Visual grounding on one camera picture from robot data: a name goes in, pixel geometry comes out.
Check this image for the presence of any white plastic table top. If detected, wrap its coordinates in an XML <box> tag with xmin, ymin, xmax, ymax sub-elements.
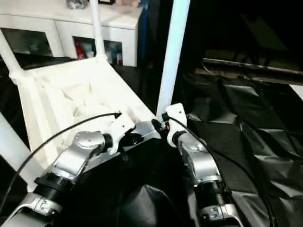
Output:
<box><xmin>9</xmin><ymin>57</ymin><xmax>159</xmax><ymax>180</ymax></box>

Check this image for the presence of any white plastic table leg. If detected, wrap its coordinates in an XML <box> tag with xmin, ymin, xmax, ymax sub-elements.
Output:
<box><xmin>0</xmin><ymin>28</ymin><xmax>24</xmax><ymax>79</ymax></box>
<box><xmin>0</xmin><ymin>113</ymin><xmax>41</xmax><ymax>190</ymax></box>
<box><xmin>155</xmin><ymin>0</ymin><xmax>191</xmax><ymax>116</ymax></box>
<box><xmin>89</xmin><ymin>0</ymin><xmax>106</xmax><ymax>60</ymax></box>

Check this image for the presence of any black plastic mat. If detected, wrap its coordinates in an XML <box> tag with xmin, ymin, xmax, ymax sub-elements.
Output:
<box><xmin>0</xmin><ymin>52</ymin><xmax>303</xmax><ymax>227</ymax></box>

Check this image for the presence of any black low bench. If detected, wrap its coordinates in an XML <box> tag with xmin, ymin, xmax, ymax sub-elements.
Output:
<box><xmin>204</xmin><ymin>58</ymin><xmax>303</xmax><ymax>74</ymax></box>

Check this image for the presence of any white glass-door cabinet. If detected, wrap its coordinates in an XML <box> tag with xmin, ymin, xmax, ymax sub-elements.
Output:
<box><xmin>0</xmin><ymin>0</ymin><xmax>143</xmax><ymax>67</ymax></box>

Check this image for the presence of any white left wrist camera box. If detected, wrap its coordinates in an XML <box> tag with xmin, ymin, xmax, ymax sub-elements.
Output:
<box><xmin>107</xmin><ymin>113</ymin><xmax>137</xmax><ymax>154</ymax></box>

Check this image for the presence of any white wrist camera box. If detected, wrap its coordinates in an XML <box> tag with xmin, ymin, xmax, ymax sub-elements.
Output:
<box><xmin>163</xmin><ymin>103</ymin><xmax>187</xmax><ymax>145</ymax></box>
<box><xmin>107</xmin><ymin>113</ymin><xmax>137</xmax><ymax>154</ymax></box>

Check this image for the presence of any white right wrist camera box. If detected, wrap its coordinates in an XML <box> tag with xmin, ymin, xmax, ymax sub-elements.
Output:
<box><xmin>163</xmin><ymin>103</ymin><xmax>187</xmax><ymax>145</ymax></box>

